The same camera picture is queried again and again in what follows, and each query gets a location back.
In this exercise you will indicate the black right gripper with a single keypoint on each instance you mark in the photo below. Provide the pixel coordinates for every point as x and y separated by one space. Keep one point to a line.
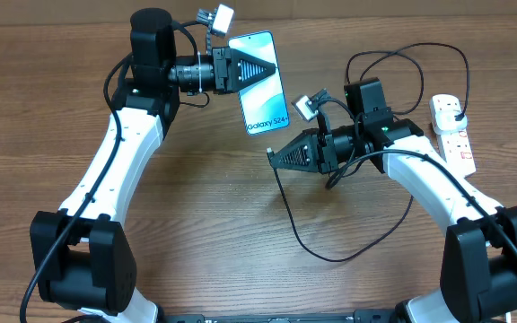
318 152

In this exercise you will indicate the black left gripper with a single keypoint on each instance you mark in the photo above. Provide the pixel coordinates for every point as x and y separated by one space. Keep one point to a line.
225 63

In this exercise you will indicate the Samsung Galaxy smartphone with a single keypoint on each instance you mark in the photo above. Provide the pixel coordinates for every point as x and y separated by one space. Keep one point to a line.
263 104

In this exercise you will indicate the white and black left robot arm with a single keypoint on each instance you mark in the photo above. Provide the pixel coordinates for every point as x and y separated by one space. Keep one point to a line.
83 261

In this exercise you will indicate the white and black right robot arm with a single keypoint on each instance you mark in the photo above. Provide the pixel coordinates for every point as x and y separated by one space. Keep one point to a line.
478 281

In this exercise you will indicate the white charger adapter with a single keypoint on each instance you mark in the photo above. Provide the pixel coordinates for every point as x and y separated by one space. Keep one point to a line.
447 122

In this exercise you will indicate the white power strip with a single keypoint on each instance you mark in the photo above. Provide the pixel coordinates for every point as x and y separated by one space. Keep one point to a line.
454 148

